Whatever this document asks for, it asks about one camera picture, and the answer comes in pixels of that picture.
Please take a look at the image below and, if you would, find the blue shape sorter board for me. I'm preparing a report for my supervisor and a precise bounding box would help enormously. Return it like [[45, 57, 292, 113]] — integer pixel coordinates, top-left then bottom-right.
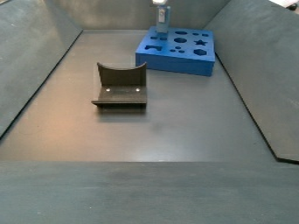
[[134, 26, 215, 76]]

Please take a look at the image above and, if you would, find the grey bin enclosure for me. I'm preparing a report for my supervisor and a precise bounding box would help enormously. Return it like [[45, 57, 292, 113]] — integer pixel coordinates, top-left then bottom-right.
[[0, 0, 299, 224]]

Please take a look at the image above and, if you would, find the black curved holder stand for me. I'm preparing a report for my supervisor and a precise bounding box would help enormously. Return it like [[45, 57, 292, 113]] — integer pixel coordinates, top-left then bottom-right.
[[92, 63, 146, 107]]

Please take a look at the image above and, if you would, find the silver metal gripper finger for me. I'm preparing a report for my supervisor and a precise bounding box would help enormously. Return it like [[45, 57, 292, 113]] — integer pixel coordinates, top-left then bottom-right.
[[152, 0, 168, 5]]

